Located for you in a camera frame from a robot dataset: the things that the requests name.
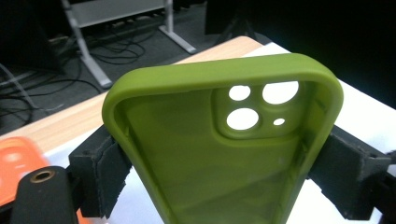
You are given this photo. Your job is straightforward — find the tangle of floor cables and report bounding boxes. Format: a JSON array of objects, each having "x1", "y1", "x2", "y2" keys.
[{"x1": 88, "y1": 27, "x2": 149, "y2": 67}]

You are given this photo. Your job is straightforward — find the orange phone case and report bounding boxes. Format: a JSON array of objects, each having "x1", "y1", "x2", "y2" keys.
[{"x1": 0, "y1": 135, "x2": 87, "y2": 224}]

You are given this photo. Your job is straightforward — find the grey metal desk frame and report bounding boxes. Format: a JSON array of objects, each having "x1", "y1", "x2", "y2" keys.
[{"x1": 60, "y1": 0, "x2": 198, "y2": 90}]

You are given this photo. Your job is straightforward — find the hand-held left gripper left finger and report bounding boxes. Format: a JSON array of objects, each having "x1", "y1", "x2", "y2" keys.
[{"x1": 68, "y1": 124, "x2": 134, "y2": 219}]

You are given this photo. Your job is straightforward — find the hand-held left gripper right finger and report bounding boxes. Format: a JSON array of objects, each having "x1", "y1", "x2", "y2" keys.
[{"x1": 307, "y1": 124, "x2": 392, "y2": 221}]

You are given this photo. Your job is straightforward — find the black tripod stand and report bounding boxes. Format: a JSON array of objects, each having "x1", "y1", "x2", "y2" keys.
[{"x1": 205, "y1": 0, "x2": 261, "y2": 46}]

